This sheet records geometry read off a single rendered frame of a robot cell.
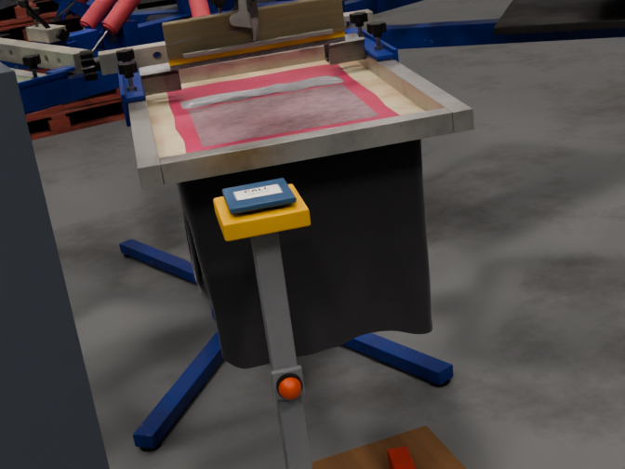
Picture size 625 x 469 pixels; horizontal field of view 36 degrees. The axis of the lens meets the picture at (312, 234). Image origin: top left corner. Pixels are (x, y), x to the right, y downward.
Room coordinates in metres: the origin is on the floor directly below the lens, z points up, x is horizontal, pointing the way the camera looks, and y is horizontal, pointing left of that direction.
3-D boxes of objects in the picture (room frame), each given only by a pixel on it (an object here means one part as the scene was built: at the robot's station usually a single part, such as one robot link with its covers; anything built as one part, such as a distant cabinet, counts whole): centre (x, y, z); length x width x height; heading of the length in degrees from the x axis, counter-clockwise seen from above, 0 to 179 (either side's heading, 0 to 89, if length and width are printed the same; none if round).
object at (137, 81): (2.16, 0.36, 0.98); 0.30 x 0.05 x 0.07; 9
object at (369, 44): (2.25, -0.19, 0.98); 0.30 x 0.05 x 0.07; 9
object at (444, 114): (1.97, 0.05, 0.97); 0.79 x 0.58 x 0.04; 9
